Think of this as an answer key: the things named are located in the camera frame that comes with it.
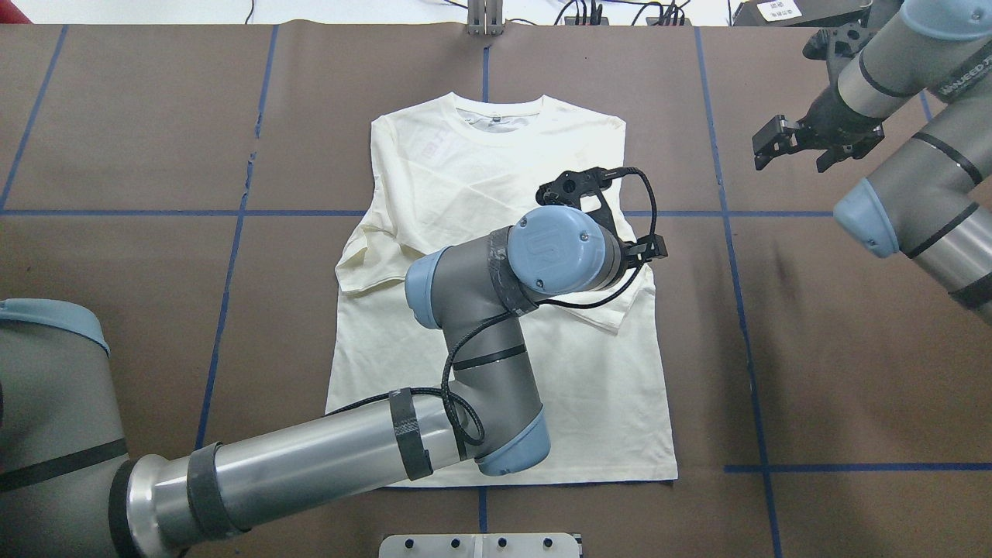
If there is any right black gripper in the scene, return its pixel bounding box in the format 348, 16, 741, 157
625, 84, 885, 264

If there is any cream long-sleeve printed shirt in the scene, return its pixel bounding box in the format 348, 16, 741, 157
326, 93, 679, 488

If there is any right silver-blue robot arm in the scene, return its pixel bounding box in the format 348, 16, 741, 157
753, 1, 991, 322

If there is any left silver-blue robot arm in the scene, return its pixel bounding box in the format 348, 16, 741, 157
2, 205, 667, 557

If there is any black box with label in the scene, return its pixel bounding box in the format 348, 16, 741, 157
731, 1, 871, 27

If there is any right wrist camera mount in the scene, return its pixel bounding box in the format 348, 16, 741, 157
803, 22, 878, 83

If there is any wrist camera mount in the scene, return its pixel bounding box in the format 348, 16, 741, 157
535, 167, 629, 238
803, 22, 878, 83

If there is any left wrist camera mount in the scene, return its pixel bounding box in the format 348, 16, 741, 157
535, 167, 629, 238

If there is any aluminium frame post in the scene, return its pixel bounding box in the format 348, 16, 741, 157
465, 0, 505, 36

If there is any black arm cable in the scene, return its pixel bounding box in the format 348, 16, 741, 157
325, 167, 660, 450

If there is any white pedestal column with base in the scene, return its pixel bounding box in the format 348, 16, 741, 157
377, 532, 585, 557

